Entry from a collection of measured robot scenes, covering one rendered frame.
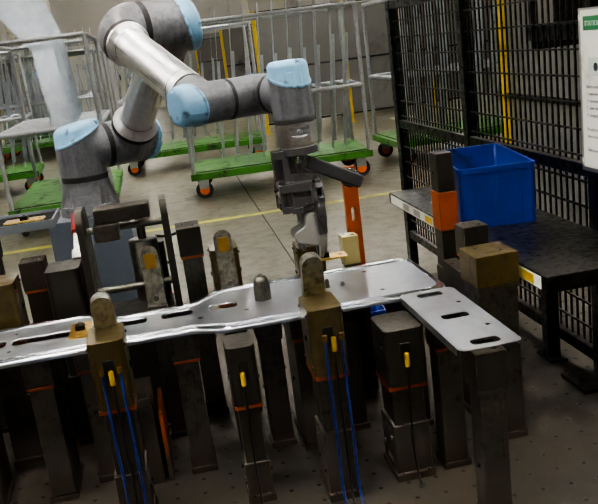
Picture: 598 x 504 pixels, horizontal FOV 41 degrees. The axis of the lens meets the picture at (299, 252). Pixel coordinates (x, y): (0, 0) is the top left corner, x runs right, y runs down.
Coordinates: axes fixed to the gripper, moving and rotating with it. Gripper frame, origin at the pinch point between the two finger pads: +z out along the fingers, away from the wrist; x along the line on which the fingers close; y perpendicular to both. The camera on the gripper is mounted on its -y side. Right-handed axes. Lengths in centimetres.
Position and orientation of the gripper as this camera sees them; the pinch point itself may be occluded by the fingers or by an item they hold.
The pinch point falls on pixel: (323, 248)
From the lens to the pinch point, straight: 151.2
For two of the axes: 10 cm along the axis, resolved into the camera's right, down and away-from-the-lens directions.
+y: -9.7, 1.8, -1.5
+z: 1.4, 9.6, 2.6
